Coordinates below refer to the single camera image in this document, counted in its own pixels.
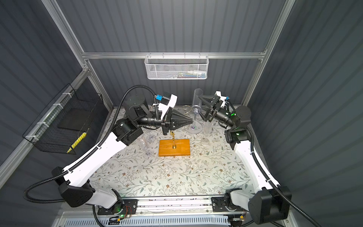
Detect left black corrugated cable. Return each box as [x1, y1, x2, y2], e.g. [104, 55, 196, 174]
[22, 84, 159, 227]

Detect orange wooden rack base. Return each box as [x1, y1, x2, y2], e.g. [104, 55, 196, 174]
[158, 139, 191, 157]

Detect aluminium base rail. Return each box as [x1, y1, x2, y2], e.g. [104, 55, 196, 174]
[52, 194, 258, 227]

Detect white wire mesh basket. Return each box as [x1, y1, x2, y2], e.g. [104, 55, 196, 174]
[144, 55, 209, 80]

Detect gold wire glass rack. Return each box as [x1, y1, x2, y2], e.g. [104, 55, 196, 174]
[170, 131, 177, 149]

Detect yellow striped item in basket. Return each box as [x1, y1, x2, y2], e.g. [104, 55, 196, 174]
[67, 132, 87, 154]

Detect clear wine glass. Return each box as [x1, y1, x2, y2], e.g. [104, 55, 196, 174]
[201, 121, 213, 146]
[146, 134, 157, 143]
[139, 135, 153, 159]
[182, 105, 191, 114]
[187, 89, 203, 134]

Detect black wire mesh basket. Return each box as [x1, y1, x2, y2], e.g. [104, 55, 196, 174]
[22, 85, 103, 155]

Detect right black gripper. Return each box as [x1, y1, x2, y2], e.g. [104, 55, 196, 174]
[195, 97, 234, 131]

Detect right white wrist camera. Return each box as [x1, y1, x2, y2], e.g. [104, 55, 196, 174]
[215, 91, 229, 107]

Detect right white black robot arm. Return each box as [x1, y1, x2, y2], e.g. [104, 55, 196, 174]
[198, 95, 292, 224]

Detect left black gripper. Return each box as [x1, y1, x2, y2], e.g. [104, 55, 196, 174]
[135, 109, 192, 136]

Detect floral table mat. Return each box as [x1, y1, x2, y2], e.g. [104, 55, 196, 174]
[90, 121, 254, 197]

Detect items in white basket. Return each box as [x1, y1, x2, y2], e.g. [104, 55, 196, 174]
[166, 70, 208, 79]

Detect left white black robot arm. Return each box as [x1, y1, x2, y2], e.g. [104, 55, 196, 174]
[52, 95, 193, 213]

